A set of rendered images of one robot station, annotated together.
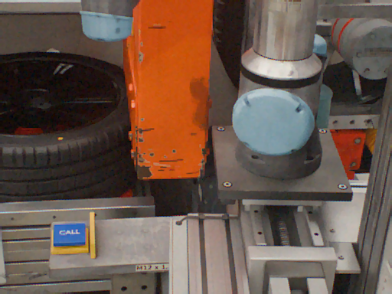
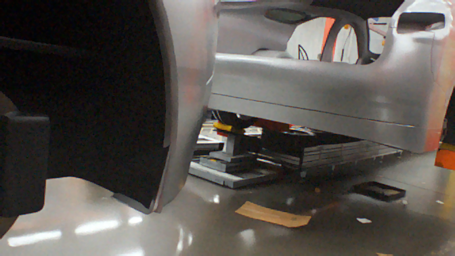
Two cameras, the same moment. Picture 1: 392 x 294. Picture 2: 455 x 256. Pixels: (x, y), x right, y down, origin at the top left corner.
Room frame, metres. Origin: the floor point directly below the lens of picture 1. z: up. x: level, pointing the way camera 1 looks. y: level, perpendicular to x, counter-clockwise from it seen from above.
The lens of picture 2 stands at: (5.01, -3.25, 1.04)
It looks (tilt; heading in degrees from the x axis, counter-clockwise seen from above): 7 degrees down; 138
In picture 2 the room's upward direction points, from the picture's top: 7 degrees clockwise
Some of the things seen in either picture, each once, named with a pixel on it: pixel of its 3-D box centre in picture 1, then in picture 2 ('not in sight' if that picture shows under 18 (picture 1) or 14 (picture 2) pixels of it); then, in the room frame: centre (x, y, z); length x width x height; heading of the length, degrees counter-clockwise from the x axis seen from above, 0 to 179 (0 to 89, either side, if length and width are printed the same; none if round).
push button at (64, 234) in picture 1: (70, 236); not in sight; (1.33, 0.28, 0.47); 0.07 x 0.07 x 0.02; 9
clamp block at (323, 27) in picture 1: (313, 27); not in sight; (1.49, -0.23, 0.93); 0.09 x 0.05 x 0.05; 9
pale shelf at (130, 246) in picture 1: (145, 243); not in sight; (1.36, 0.11, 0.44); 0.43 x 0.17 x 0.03; 99
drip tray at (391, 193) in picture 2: not in sight; (380, 189); (2.96, 1.01, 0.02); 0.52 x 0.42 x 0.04; 94
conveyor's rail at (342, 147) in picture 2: not in sight; (347, 150); (2.20, 1.45, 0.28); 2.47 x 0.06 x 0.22; 99
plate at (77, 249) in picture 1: (70, 240); not in sight; (1.33, 0.28, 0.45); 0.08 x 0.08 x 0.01; 9
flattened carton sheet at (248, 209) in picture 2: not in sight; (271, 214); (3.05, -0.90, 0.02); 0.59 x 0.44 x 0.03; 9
